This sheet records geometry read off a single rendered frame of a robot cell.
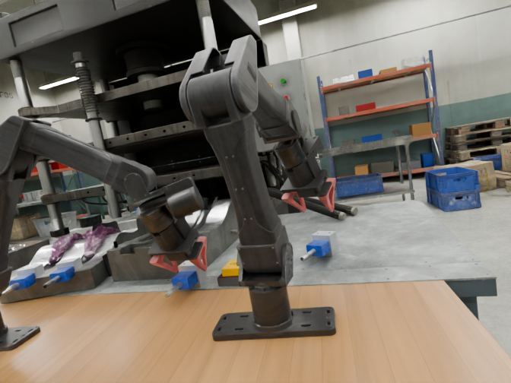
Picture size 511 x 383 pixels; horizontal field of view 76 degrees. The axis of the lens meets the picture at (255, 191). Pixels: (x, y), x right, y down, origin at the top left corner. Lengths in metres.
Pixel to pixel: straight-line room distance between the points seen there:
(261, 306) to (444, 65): 7.36
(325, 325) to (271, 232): 0.17
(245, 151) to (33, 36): 1.86
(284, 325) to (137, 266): 0.51
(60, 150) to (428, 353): 0.68
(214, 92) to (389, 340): 0.41
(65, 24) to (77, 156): 1.40
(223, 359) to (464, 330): 0.34
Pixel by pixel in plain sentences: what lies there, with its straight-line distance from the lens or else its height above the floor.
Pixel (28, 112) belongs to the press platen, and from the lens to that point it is 2.25.
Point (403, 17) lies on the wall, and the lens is 7.80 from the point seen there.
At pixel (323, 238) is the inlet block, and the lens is 0.83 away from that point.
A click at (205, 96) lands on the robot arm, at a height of 1.17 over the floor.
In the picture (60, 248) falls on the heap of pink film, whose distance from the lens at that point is 1.21.
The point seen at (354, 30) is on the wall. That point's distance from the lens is 7.71.
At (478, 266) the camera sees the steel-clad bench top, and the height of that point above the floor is 0.80.
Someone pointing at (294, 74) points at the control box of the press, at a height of 1.40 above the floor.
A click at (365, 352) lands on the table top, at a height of 0.80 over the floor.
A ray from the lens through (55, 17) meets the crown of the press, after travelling 2.12.
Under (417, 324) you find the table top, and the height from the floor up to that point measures 0.80.
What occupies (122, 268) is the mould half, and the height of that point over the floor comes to 0.84.
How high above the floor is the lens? 1.09
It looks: 7 degrees down
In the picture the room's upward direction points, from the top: 10 degrees counter-clockwise
